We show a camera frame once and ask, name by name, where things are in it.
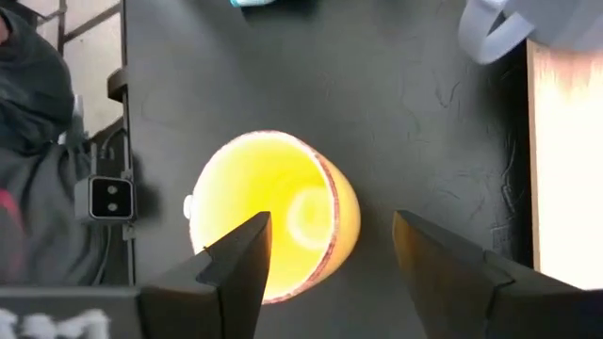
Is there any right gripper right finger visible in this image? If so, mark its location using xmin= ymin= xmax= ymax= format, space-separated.
xmin=392 ymin=209 xmax=603 ymax=339

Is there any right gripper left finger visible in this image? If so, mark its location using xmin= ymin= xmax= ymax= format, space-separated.
xmin=0 ymin=210 xmax=273 ymax=339

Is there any yellow ceramic mug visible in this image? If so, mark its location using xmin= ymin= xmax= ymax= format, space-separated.
xmin=183 ymin=130 xmax=363 ymax=305

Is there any person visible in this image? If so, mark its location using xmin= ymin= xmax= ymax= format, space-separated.
xmin=0 ymin=7 xmax=98 ymax=284

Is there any table-level camera box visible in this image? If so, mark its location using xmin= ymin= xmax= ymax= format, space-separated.
xmin=73 ymin=174 xmax=137 ymax=225

